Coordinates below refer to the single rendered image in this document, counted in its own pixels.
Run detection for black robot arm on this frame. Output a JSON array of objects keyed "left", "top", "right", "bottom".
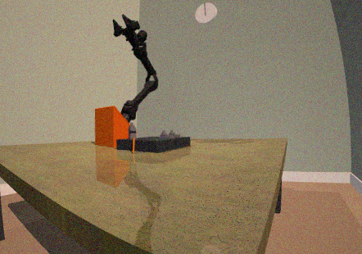
[{"left": 120, "top": 30, "right": 158, "bottom": 122}]

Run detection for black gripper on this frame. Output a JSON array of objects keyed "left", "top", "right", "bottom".
[{"left": 113, "top": 14, "right": 139, "bottom": 42}]

